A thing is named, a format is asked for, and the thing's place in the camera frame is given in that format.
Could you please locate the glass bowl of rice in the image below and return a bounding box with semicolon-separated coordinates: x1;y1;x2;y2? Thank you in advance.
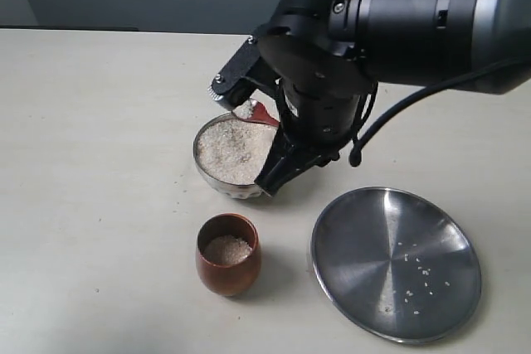
192;114;277;200

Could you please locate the round steel plate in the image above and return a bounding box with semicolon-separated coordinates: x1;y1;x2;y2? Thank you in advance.
309;187;482;345

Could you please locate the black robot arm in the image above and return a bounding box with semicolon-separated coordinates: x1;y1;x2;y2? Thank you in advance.
209;0;530;195

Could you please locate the brown wooden cup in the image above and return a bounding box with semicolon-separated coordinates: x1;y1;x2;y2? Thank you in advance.
196;213;261;297

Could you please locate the red wooden spoon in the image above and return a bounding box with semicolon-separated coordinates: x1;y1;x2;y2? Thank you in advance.
231;99;279;128

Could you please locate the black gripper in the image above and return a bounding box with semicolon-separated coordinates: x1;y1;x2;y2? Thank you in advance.
207;13;373;196

